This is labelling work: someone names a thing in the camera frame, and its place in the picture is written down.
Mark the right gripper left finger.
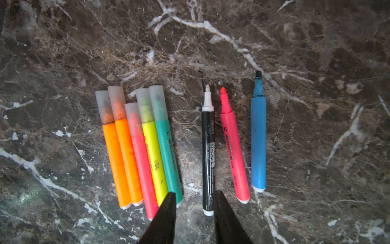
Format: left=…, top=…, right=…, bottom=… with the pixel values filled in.
left=138, top=192, right=177, bottom=244

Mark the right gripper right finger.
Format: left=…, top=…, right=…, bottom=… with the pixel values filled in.
left=213, top=190, right=253, bottom=244

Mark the pink highlighter pen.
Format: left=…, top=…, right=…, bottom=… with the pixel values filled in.
left=220, top=87, right=250, bottom=204
left=125, top=103, right=159, bottom=221

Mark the black white marker pen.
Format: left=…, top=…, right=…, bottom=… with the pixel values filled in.
left=202, top=85, right=215, bottom=217

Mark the blue highlighter pen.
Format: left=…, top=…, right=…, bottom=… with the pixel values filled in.
left=250, top=71, right=267, bottom=193

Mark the green highlighter pen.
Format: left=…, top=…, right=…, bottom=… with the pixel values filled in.
left=148, top=85, right=183, bottom=208

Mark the orange highlighter pen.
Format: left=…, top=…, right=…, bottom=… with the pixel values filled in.
left=108, top=85, right=144, bottom=206
left=95, top=90, right=132, bottom=210

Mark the yellow highlighter pen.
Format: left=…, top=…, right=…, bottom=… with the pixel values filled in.
left=136, top=88, right=168, bottom=206

